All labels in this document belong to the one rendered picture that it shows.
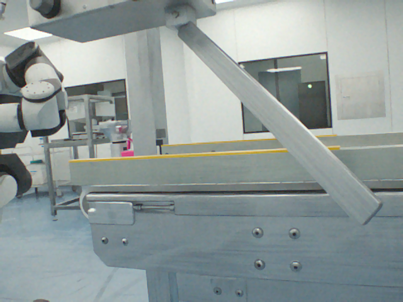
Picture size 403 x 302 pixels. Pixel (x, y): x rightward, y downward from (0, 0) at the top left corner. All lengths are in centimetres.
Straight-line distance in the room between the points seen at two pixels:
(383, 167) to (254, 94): 14
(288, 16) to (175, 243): 553
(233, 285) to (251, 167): 17
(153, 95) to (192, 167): 37
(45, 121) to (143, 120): 31
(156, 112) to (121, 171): 33
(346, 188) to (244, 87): 13
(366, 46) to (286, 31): 120
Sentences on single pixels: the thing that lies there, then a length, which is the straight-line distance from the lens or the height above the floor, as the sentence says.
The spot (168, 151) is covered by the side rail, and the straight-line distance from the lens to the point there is 72.
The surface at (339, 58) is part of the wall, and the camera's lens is 573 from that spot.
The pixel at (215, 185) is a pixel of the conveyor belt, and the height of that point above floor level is 94.
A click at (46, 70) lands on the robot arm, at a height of 121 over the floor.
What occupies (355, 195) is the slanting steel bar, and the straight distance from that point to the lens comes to 26.
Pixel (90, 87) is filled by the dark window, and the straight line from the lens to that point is 680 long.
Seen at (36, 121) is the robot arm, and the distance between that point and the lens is 95.
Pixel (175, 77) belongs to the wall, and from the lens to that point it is 605.
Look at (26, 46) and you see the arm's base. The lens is 123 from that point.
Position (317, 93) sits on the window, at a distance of 565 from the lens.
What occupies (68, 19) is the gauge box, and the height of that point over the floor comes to 115.
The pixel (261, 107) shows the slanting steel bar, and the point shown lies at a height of 102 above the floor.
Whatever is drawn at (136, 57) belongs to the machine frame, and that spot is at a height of 117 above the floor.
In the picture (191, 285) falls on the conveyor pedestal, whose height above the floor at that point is 80.
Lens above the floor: 101
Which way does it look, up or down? 4 degrees down
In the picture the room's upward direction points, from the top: 5 degrees counter-clockwise
